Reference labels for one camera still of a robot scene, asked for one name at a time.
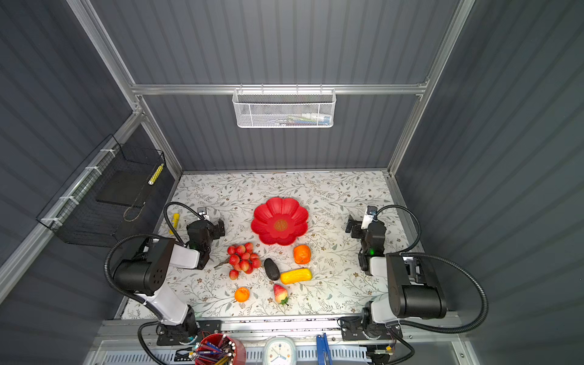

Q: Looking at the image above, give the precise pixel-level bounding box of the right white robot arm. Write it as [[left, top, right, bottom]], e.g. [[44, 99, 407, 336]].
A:
[[337, 215, 447, 341]]

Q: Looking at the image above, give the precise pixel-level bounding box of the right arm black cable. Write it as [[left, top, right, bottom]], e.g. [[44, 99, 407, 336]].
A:
[[375, 204, 490, 365]]

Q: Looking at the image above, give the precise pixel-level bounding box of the red-yellow fake strawberry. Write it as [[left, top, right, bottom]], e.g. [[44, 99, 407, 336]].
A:
[[273, 284, 289, 306]]

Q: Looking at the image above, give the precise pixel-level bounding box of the red pencil cup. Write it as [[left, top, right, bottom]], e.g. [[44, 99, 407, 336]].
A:
[[189, 333, 246, 365]]

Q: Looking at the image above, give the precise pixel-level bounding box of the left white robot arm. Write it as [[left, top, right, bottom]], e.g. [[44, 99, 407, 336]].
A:
[[104, 220, 225, 346]]

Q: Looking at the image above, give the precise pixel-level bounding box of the dark fake avocado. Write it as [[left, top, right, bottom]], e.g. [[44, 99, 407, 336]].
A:
[[263, 259, 281, 281]]

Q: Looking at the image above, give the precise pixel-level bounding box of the red flower-shaped fruit bowl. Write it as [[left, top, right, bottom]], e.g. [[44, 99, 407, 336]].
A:
[[251, 197, 309, 246]]

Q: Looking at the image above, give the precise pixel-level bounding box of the black wire side basket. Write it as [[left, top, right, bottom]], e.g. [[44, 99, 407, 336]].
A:
[[36, 136, 171, 247]]

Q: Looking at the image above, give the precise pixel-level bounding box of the small fake orange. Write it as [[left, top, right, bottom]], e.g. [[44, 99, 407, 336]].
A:
[[234, 287, 250, 303]]

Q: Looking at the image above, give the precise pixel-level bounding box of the yellow fake corn cob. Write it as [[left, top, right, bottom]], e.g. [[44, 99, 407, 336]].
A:
[[280, 268, 313, 285]]

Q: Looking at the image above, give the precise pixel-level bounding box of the white wire wall basket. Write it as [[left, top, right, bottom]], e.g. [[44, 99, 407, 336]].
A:
[[232, 90, 337, 129]]

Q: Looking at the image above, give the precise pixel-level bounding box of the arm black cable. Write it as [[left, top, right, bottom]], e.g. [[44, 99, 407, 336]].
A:
[[103, 201, 206, 365], [375, 204, 490, 365]]

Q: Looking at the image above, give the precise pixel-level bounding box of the white alarm clock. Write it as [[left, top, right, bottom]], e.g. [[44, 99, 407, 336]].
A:
[[262, 336, 297, 365]]

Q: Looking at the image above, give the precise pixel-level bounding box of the yellow marker on table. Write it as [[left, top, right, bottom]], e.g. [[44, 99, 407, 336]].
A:
[[170, 213, 180, 235]]

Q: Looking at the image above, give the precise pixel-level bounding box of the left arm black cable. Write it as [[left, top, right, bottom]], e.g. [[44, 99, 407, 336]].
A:
[[103, 201, 206, 365]]

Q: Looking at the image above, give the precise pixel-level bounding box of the orange fake persimmon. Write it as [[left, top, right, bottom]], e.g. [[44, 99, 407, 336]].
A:
[[293, 245, 312, 265]]

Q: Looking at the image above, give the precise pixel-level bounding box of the red fake grape bunch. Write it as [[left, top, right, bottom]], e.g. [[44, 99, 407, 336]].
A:
[[214, 242, 262, 281]]

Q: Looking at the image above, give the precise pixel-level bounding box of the yellow marker in basket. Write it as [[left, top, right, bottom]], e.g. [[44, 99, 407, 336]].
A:
[[148, 163, 165, 186]]

